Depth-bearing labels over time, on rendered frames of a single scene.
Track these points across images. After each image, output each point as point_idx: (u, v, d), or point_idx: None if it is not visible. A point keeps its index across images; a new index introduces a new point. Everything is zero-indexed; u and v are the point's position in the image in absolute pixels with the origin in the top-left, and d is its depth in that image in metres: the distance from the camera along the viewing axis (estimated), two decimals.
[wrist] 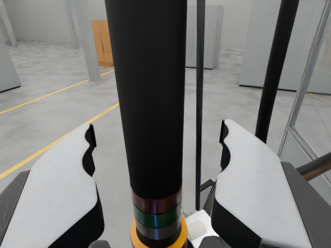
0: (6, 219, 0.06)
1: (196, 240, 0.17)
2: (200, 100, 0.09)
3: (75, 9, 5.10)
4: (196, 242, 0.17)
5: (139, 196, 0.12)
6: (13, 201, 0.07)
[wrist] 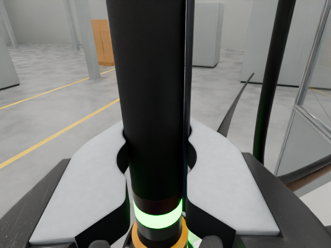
0: (45, 201, 0.07)
1: (197, 242, 0.17)
2: (187, 104, 0.10)
3: (75, 6, 5.08)
4: (197, 244, 0.17)
5: (140, 198, 0.12)
6: (52, 186, 0.07)
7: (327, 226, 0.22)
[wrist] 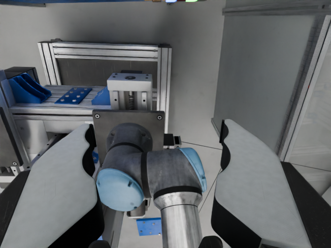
0: (6, 219, 0.06)
1: None
2: None
3: None
4: None
5: None
6: (13, 201, 0.07)
7: None
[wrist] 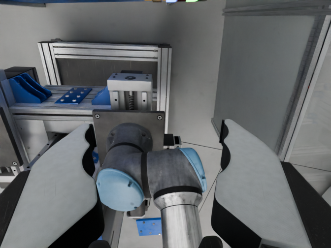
0: (6, 219, 0.06)
1: None
2: None
3: None
4: None
5: None
6: (13, 201, 0.07)
7: None
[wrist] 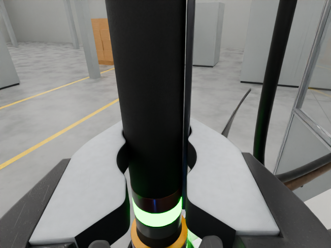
0: (45, 201, 0.07)
1: (196, 240, 0.17)
2: (187, 100, 0.09)
3: (75, 5, 5.07)
4: (196, 242, 0.17)
5: (139, 195, 0.12)
6: (52, 186, 0.07)
7: None
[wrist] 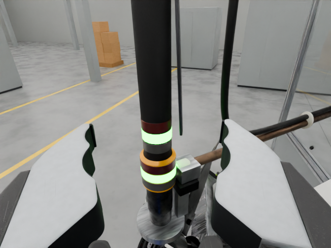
0: (6, 219, 0.06)
1: (182, 168, 0.26)
2: (178, 63, 0.18)
3: (77, 10, 5.20)
4: (182, 168, 0.25)
5: (146, 122, 0.20)
6: (13, 201, 0.07)
7: None
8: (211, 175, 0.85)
